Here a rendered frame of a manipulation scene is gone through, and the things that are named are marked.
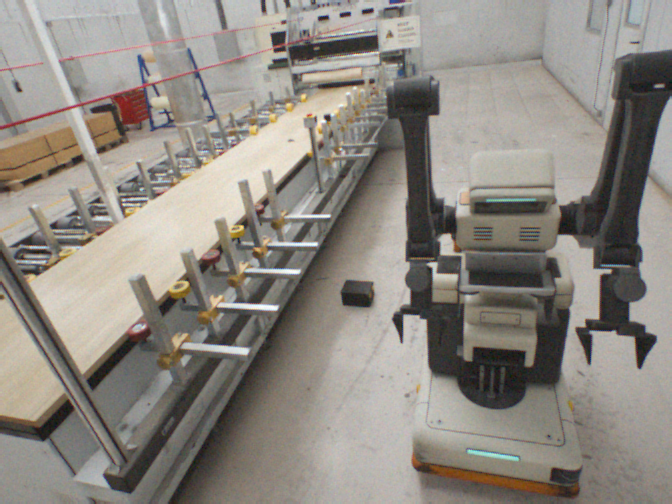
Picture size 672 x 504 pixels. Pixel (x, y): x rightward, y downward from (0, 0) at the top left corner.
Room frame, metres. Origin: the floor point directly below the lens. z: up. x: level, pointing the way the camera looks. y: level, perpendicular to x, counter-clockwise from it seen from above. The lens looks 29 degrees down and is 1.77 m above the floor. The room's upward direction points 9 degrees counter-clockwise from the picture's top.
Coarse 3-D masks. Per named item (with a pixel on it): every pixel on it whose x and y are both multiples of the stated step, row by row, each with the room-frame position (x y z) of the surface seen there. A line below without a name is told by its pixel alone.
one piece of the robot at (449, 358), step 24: (432, 264) 1.48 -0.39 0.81; (456, 264) 1.46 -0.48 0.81; (552, 264) 1.35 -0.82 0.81; (456, 312) 1.34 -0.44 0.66; (432, 336) 1.38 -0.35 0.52; (456, 336) 1.34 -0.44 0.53; (432, 360) 1.38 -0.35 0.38; (456, 360) 1.34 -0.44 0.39; (552, 360) 1.22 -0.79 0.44; (480, 384) 1.26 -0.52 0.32; (504, 384) 1.24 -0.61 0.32
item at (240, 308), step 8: (184, 304) 1.45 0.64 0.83; (192, 304) 1.44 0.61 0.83; (224, 304) 1.41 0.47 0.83; (232, 304) 1.40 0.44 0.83; (240, 304) 1.39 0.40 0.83; (248, 304) 1.38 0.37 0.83; (256, 304) 1.37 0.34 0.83; (224, 312) 1.39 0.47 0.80; (232, 312) 1.38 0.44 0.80; (240, 312) 1.37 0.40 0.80; (248, 312) 1.35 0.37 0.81; (256, 312) 1.34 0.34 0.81; (264, 312) 1.33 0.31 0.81; (272, 312) 1.32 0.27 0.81
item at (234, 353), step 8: (144, 344) 1.22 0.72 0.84; (152, 344) 1.21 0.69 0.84; (184, 344) 1.18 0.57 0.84; (192, 344) 1.17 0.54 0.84; (200, 344) 1.17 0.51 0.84; (184, 352) 1.16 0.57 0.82; (192, 352) 1.15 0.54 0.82; (200, 352) 1.14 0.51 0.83; (208, 352) 1.13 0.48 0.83; (216, 352) 1.12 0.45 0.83; (224, 352) 1.11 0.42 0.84; (232, 352) 1.10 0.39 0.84; (240, 352) 1.09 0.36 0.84; (248, 352) 1.09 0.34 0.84; (248, 360) 1.08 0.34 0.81
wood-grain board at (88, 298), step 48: (336, 96) 5.28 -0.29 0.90; (240, 144) 3.67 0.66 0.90; (288, 144) 3.42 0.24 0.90; (192, 192) 2.61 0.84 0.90; (96, 240) 2.08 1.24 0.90; (144, 240) 1.98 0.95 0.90; (192, 240) 1.89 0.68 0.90; (48, 288) 1.63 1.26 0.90; (96, 288) 1.56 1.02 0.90; (0, 336) 1.32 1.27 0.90; (96, 336) 1.22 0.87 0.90; (0, 384) 1.05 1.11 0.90; (48, 384) 1.01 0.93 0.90
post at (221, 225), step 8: (216, 224) 1.61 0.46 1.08; (224, 224) 1.61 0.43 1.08; (224, 232) 1.60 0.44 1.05; (224, 240) 1.60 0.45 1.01; (224, 248) 1.61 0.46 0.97; (232, 248) 1.62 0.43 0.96; (232, 256) 1.60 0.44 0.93; (232, 264) 1.60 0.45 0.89; (232, 272) 1.61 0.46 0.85; (240, 288) 1.60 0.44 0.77; (240, 296) 1.60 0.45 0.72
